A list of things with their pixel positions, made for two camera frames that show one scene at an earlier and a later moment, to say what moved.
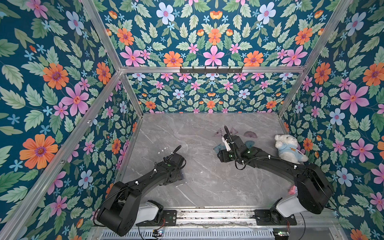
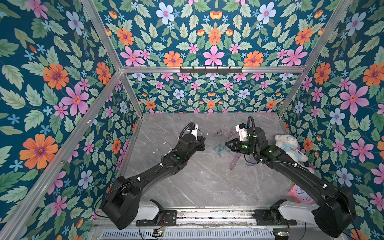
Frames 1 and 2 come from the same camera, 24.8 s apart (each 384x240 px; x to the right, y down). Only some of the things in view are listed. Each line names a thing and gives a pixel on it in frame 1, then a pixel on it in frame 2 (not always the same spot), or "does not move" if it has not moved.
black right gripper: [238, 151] -> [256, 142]
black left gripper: [178, 174] -> [199, 143]
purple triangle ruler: [219, 133] does not move
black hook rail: [211, 70] does not move
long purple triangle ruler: [233, 131] does not move
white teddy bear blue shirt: [287, 145] does not move
